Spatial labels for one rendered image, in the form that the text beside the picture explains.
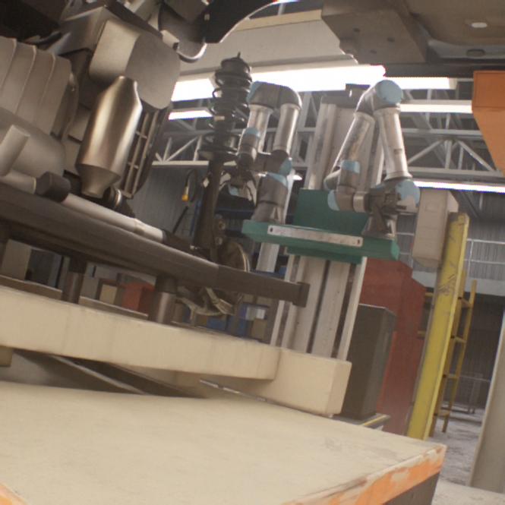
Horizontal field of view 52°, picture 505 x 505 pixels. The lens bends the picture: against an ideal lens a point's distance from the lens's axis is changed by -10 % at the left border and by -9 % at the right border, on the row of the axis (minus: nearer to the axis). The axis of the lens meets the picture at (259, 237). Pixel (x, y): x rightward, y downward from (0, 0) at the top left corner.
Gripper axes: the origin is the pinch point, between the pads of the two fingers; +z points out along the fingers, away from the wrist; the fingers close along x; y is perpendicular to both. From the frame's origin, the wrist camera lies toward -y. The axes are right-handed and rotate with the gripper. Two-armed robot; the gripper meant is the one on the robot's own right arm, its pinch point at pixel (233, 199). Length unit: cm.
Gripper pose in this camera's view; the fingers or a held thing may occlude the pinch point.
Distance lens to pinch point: 202.8
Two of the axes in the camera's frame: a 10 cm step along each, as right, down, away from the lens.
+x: -9.5, -2.8, -0.9
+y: -2.3, 5.1, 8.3
